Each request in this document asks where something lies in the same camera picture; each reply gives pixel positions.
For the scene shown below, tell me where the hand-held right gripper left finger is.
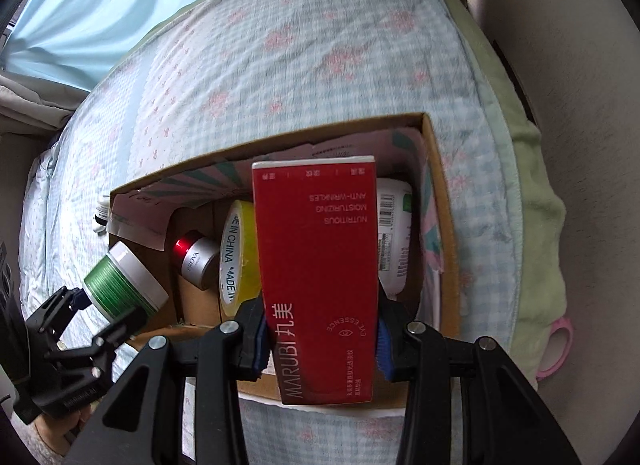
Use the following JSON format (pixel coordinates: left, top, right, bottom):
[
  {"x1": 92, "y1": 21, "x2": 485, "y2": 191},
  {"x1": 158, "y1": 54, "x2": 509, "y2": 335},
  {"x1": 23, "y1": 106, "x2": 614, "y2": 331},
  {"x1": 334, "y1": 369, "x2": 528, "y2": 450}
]
[{"x1": 65, "y1": 297, "x2": 273, "y2": 465}]

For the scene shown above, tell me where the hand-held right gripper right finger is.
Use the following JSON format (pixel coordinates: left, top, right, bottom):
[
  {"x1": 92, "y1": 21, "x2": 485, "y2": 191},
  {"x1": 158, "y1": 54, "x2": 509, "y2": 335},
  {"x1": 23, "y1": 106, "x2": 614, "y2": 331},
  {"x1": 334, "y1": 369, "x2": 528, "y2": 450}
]
[{"x1": 375, "y1": 285, "x2": 583, "y2": 465}]

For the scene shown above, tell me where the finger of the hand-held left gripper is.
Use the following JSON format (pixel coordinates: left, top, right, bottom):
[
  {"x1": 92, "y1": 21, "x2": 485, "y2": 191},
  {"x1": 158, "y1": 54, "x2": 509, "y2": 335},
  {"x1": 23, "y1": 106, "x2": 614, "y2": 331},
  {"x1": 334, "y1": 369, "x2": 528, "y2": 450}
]
[
  {"x1": 50, "y1": 307, "x2": 149, "y2": 372},
  {"x1": 25, "y1": 287, "x2": 92, "y2": 346}
]

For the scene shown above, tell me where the green jar with pale lid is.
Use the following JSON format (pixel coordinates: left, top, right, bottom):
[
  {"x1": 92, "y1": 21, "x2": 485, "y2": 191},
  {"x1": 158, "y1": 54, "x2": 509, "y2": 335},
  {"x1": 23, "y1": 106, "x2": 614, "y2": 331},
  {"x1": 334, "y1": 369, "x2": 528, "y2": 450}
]
[{"x1": 81, "y1": 241, "x2": 170, "y2": 331}]

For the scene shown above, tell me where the rectangular cosmetic carton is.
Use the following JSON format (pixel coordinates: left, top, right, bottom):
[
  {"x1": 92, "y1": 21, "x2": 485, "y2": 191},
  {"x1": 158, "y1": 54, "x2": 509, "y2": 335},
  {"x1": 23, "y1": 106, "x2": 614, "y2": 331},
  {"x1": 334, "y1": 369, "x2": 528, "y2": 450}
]
[{"x1": 251, "y1": 155, "x2": 381, "y2": 406}]

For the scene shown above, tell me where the cardboard box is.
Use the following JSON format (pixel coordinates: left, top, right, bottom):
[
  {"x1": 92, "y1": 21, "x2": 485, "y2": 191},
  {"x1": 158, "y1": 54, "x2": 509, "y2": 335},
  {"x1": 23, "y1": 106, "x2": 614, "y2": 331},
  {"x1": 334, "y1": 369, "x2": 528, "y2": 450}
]
[{"x1": 107, "y1": 112, "x2": 461, "y2": 406}]

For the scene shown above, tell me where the yellow tape roll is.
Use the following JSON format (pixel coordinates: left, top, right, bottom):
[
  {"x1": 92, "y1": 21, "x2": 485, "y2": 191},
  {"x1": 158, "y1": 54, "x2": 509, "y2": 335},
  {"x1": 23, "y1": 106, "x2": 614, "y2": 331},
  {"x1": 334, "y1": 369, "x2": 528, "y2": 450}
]
[{"x1": 218, "y1": 199, "x2": 263, "y2": 318}]

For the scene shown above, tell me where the red and silver jar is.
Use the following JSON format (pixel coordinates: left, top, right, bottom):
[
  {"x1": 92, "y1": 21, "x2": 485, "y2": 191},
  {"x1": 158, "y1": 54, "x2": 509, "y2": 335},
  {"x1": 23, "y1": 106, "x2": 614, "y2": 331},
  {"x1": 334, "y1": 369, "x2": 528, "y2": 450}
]
[{"x1": 172, "y1": 232, "x2": 222, "y2": 292}]

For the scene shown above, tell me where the white labelled bottle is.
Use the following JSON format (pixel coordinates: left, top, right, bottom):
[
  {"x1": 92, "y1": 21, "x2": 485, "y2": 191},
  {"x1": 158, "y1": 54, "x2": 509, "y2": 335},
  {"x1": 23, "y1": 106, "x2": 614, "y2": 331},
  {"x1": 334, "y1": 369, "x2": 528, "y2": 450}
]
[{"x1": 375, "y1": 178, "x2": 415, "y2": 298}]

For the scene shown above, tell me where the small dark jar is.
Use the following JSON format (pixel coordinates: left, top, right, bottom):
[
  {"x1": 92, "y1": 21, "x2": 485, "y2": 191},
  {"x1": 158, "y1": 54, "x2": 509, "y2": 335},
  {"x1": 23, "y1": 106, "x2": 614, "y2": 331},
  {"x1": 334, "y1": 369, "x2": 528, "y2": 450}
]
[{"x1": 92, "y1": 198, "x2": 112, "y2": 235}]

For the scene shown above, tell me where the grey-brown curtain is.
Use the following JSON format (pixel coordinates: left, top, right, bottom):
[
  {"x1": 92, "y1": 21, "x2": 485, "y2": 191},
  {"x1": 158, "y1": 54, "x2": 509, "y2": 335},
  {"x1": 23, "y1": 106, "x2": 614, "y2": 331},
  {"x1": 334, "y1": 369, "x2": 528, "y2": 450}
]
[{"x1": 0, "y1": 72, "x2": 88, "y2": 138}]

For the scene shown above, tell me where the green mattress cover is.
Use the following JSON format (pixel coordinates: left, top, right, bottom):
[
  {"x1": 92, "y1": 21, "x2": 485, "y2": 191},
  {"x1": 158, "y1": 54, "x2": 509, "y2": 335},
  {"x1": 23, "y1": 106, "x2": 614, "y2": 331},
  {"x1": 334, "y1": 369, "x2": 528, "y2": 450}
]
[{"x1": 440, "y1": 0, "x2": 568, "y2": 381}]

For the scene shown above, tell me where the light blue hanging cloth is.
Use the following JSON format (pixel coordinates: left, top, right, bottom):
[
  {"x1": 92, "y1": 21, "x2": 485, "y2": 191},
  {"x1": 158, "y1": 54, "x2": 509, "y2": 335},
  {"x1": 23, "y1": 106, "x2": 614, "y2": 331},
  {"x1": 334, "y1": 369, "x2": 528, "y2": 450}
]
[{"x1": 5, "y1": 0, "x2": 238, "y2": 91}]

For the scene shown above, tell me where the pink plastic ring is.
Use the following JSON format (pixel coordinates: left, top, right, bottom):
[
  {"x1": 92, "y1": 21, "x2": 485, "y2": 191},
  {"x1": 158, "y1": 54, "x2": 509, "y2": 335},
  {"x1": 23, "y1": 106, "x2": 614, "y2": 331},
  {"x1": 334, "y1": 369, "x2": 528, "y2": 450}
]
[{"x1": 537, "y1": 317, "x2": 576, "y2": 378}]

